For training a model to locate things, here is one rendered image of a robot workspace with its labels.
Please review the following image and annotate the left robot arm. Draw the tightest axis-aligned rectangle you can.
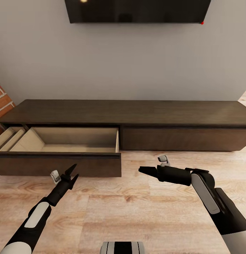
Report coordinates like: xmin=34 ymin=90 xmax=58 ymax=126
xmin=0 ymin=164 xmax=79 ymax=254

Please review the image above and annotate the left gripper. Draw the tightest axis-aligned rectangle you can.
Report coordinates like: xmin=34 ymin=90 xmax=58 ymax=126
xmin=52 ymin=164 xmax=79 ymax=197

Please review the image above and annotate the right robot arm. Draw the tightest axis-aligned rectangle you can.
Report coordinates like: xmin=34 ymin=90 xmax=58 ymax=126
xmin=138 ymin=155 xmax=246 ymax=254

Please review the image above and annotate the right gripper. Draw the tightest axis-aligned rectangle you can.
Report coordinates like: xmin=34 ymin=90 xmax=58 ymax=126
xmin=138 ymin=165 xmax=180 ymax=184

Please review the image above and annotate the robot trunk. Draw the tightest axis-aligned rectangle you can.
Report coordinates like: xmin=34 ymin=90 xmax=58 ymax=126
xmin=100 ymin=242 xmax=147 ymax=254

